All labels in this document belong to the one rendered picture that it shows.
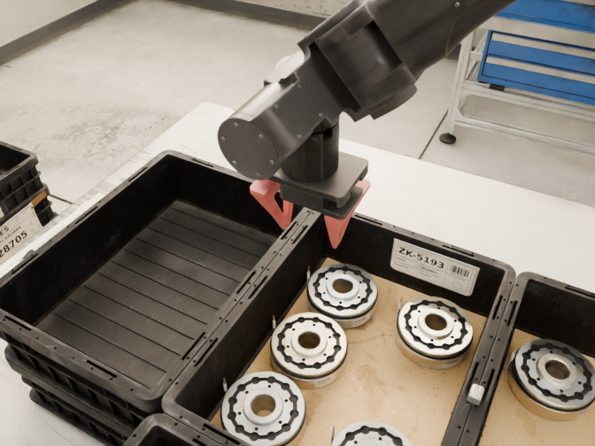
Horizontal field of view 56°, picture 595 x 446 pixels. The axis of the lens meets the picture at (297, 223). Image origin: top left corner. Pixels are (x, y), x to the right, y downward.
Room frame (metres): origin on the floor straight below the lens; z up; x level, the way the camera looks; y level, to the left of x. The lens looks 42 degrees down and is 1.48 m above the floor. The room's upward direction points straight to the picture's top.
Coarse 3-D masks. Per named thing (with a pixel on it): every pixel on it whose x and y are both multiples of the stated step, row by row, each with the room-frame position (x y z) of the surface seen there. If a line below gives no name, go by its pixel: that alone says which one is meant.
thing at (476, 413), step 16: (528, 272) 0.52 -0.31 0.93; (512, 288) 0.50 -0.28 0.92; (560, 288) 0.49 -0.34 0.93; (576, 288) 0.49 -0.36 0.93; (512, 304) 0.46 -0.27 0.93; (512, 320) 0.44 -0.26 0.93; (496, 336) 0.41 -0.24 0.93; (496, 352) 0.39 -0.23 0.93; (496, 368) 0.37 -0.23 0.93; (480, 384) 0.35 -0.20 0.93; (480, 416) 0.31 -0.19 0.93; (464, 432) 0.29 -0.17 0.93
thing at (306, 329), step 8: (304, 328) 0.47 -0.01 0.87; (312, 328) 0.47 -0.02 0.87; (296, 336) 0.46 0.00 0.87; (320, 336) 0.46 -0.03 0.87; (296, 344) 0.45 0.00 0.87; (320, 344) 0.45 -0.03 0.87; (296, 352) 0.44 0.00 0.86; (304, 352) 0.43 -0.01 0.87; (312, 352) 0.43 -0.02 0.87; (320, 352) 0.44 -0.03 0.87
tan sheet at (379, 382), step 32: (384, 288) 0.58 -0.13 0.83; (384, 320) 0.52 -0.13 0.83; (480, 320) 0.52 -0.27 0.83; (352, 352) 0.46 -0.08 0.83; (384, 352) 0.46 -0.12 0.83; (352, 384) 0.41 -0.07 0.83; (384, 384) 0.41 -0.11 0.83; (416, 384) 0.41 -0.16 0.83; (448, 384) 0.41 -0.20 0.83; (320, 416) 0.36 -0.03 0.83; (352, 416) 0.36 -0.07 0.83; (384, 416) 0.36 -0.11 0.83; (416, 416) 0.36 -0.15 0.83; (448, 416) 0.36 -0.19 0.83
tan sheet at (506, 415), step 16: (528, 336) 0.49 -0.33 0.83; (512, 352) 0.46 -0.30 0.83; (496, 400) 0.39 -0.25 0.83; (512, 400) 0.39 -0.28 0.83; (496, 416) 0.36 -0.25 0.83; (512, 416) 0.36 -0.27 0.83; (528, 416) 0.36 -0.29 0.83; (592, 416) 0.36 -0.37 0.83; (496, 432) 0.34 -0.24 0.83; (512, 432) 0.34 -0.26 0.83; (528, 432) 0.34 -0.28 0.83; (544, 432) 0.34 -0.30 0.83; (560, 432) 0.34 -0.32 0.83; (576, 432) 0.34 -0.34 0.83; (592, 432) 0.34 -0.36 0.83
